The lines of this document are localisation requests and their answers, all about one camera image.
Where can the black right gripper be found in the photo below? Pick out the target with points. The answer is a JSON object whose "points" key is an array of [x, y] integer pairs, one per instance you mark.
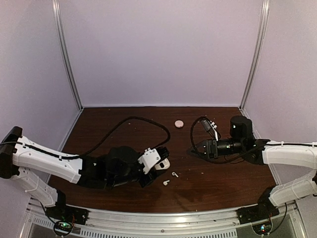
{"points": [[210, 148]]}

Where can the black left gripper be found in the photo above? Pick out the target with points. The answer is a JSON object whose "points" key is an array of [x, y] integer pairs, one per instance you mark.
{"points": [[153, 174]]}

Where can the white earbud case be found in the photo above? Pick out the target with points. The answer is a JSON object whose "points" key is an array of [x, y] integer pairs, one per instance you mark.
{"points": [[162, 165]]}

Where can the pink earbud case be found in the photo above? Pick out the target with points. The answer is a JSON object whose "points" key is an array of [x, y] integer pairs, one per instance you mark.
{"points": [[179, 124]]}

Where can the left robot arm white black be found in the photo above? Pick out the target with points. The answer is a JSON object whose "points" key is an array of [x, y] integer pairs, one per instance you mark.
{"points": [[122, 165]]}

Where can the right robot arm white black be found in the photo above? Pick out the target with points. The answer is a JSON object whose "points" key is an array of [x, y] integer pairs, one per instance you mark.
{"points": [[243, 145]]}

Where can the left base circuit board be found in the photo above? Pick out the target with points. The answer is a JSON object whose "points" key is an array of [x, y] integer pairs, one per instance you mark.
{"points": [[62, 228]]}

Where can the base circuit board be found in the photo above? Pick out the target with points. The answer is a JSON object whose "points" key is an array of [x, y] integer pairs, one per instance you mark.
{"points": [[62, 228], [262, 228]]}

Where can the right base circuit board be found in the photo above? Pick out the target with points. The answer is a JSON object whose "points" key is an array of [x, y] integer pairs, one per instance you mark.
{"points": [[262, 228]]}

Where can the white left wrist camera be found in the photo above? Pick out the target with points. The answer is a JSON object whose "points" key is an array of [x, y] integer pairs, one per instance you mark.
{"points": [[149, 159]]}

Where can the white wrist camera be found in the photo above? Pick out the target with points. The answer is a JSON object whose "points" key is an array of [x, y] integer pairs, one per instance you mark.
{"points": [[149, 159], [211, 128]]}

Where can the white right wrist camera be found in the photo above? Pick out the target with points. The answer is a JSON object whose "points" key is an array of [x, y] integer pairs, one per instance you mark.
{"points": [[211, 128]]}

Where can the aluminium front rail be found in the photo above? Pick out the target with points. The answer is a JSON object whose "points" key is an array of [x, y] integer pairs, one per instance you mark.
{"points": [[222, 223]]}

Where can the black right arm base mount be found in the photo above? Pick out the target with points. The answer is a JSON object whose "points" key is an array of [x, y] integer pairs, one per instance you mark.
{"points": [[255, 213]]}

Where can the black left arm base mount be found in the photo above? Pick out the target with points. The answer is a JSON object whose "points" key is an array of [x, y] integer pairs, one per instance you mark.
{"points": [[68, 213]]}

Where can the aluminium right corner post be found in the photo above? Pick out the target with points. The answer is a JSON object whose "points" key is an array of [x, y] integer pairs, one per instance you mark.
{"points": [[264, 15]]}

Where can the aluminium corner post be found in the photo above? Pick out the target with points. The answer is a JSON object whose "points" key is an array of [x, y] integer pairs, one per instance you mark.
{"points": [[65, 54], [264, 15]]}

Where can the aluminium left corner post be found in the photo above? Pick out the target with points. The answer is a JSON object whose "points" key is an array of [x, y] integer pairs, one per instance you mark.
{"points": [[65, 54]]}

